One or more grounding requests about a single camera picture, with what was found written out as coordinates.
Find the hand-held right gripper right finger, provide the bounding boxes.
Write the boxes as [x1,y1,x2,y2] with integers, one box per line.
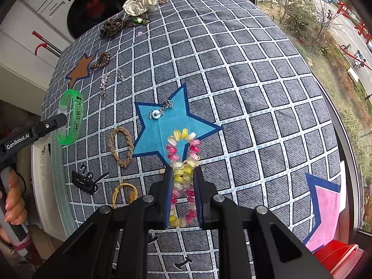
[193,166,332,279]

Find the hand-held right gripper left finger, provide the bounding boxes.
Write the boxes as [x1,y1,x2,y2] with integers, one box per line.
[32,166,175,279]

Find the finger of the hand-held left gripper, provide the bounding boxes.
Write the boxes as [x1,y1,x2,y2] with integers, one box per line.
[30,113,68,140]

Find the pink yellow spiral bracelet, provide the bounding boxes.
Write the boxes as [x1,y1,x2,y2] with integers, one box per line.
[166,128,202,229]

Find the green translucent bangle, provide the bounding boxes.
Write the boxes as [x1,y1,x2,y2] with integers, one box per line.
[56,90,85,146]

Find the clear crystal bead bracelet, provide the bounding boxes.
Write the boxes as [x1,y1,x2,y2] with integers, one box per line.
[39,147,49,182]

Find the yellow elastic hair tie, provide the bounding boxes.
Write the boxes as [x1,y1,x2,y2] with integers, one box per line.
[112,180,139,208]

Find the black beaded hair clip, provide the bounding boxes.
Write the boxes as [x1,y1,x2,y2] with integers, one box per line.
[71,171,99,195]

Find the silver spiked hair clip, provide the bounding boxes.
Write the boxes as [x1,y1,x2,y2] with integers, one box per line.
[99,73,111,99]

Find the beige braided hair tie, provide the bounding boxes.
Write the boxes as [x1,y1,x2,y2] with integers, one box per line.
[108,127,134,169]

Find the white tray with green rim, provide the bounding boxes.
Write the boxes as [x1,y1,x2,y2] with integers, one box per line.
[30,142,78,239]

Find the silver charm keychain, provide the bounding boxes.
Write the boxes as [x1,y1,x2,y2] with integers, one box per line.
[149,100,174,120]

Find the person's left hand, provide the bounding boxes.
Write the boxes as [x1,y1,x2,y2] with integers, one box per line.
[4,169,28,225]

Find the orange felt star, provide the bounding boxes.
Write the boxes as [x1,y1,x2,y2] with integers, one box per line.
[65,53,99,89]

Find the blue felt star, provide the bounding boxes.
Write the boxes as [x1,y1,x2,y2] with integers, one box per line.
[134,83,224,166]

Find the white cabinet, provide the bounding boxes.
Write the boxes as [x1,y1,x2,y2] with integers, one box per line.
[0,0,73,101]

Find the leopard print hair clip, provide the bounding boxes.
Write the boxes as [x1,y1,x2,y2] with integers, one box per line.
[100,17,125,38]

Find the grey checked tablecloth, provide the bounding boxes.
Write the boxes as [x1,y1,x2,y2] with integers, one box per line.
[41,0,361,279]

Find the white washing machine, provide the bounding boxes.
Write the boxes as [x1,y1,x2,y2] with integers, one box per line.
[17,0,140,40]

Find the pink felt star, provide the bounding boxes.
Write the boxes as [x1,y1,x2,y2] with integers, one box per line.
[302,173,341,253]

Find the green gem hair clip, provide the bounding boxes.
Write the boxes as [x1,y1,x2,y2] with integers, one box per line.
[125,16,152,27]

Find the red box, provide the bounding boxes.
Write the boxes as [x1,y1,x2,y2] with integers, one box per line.
[314,240,364,279]

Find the white polka dot scrunchie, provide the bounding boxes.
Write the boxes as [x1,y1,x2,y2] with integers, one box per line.
[123,0,160,16]

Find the red handled metal rod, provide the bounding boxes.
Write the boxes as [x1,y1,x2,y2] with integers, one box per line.
[32,30,63,57]

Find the brown spiral hair tie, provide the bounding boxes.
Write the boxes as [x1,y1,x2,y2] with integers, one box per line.
[90,52,111,71]

